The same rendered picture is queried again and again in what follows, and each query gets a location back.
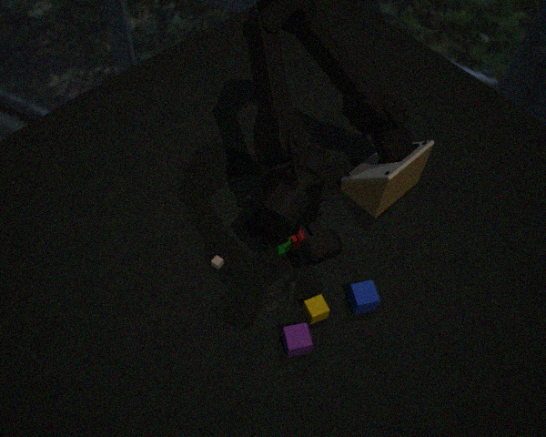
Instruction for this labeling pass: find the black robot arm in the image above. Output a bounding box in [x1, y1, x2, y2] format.
[242, 0, 420, 247]

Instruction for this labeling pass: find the purple block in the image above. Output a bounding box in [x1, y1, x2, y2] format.
[282, 323, 312, 357]

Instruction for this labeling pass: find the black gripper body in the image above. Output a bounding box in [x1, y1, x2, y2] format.
[299, 191, 343, 266]

